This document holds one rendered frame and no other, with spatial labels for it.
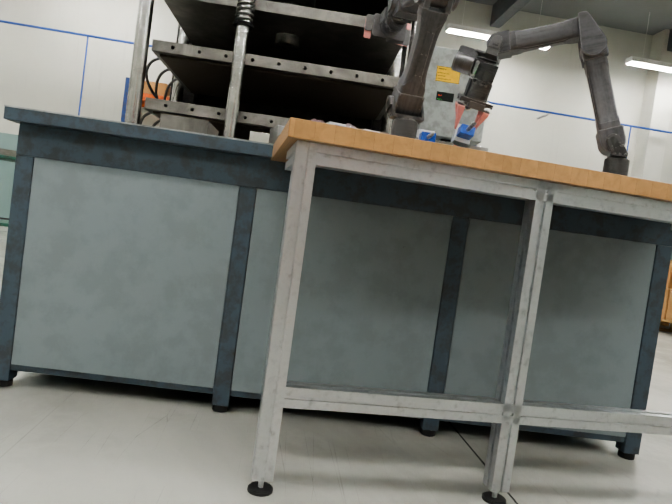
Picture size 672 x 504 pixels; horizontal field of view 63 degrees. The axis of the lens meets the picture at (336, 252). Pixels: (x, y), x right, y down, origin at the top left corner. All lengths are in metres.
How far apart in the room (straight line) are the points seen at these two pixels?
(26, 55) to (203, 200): 7.87
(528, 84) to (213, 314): 8.20
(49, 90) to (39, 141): 7.38
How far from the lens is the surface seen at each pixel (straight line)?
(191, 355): 1.71
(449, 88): 2.67
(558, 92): 9.62
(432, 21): 1.37
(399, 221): 1.65
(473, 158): 1.25
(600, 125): 1.67
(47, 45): 9.34
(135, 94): 2.55
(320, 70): 2.55
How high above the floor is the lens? 0.59
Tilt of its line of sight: 2 degrees down
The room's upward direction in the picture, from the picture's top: 8 degrees clockwise
